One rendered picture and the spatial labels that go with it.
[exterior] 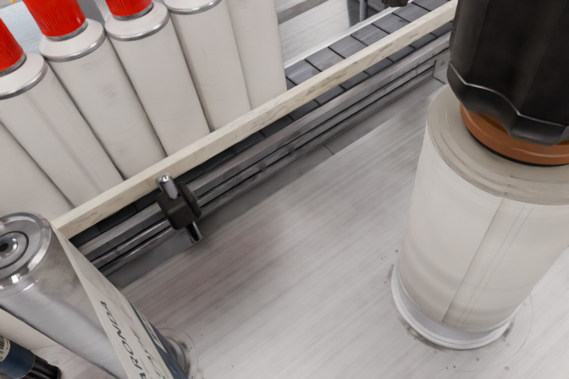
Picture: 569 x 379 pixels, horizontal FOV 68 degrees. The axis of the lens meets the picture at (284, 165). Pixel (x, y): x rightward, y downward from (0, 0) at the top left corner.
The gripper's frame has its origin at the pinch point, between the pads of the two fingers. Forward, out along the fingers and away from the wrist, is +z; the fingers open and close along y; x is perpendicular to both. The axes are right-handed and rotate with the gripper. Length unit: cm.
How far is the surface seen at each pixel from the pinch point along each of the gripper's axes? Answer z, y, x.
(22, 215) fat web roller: 2.8, 17.8, -43.7
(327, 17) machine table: 10.2, -16.2, 5.3
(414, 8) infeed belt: 3.8, -2.6, 8.1
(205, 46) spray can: 3.3, 2.8, -27.1
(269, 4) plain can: 0.2, 2.3, -20.5
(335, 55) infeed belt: 8.9, -1.9, -5.7
